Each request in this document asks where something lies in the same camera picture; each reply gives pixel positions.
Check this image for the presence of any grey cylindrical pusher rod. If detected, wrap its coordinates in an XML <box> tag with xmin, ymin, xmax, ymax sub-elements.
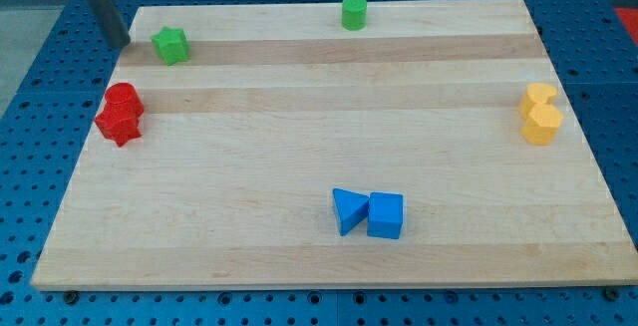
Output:
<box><xmin>86</xmin><ymin>0</ymin><xmax>131</xmax><ymax>50</ymax></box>

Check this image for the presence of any green cylinder block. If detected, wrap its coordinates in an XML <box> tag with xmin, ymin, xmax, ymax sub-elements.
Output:
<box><xmin>342</xmin><ymin>0</ymin><xmax>367</xmax><ymax>31</ymax></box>

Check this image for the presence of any yellow hexagon block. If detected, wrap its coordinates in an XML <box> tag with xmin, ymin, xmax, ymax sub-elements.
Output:
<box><xmin>521</xmin><ymin>105</ymin><xmax>564</xmax><ymax>146</ymax></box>

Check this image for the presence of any red star block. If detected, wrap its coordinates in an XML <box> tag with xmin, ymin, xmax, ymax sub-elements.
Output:
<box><xmin>94</xmin><ymin>104</ymin><xmax>142</xmax><ymax>147</ymax></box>

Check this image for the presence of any green star block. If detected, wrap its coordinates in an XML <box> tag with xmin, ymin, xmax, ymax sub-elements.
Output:
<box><xmin>151</xmin><ymin>27</ymin><xmax>189</xmax><ymax>66</ymax></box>

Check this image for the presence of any red cylinder block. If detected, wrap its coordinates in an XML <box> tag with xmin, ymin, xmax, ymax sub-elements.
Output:
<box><xmin>105</xmin><ymin>82</ymin><xmax>145</xmax><ymax>118</ymax></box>

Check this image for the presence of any yellow heart block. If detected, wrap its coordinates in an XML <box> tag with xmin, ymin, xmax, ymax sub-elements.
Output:
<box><xmin>518</xmin><ymin>83</ymin><xmax>558</xmax><ymax>120</ymax></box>

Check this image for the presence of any wooden board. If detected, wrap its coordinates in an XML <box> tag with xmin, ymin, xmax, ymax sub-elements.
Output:
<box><xmin>32</xmin><ymin>0</ymin><xmax>637</xmax><ymax>291</ymax></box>

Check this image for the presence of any blue cube block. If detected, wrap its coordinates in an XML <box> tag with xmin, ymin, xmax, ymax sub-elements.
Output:
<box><xmin>367</xmin><ymin>192</ymin><xmax>404</xmax><ymax>239</ymax></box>

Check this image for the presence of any blue triangle block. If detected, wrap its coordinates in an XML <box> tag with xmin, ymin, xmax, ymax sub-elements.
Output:
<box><xmin>332</xmin><ymin>188</ymin><xmax>369</xmax><ymax>236</ymax></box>

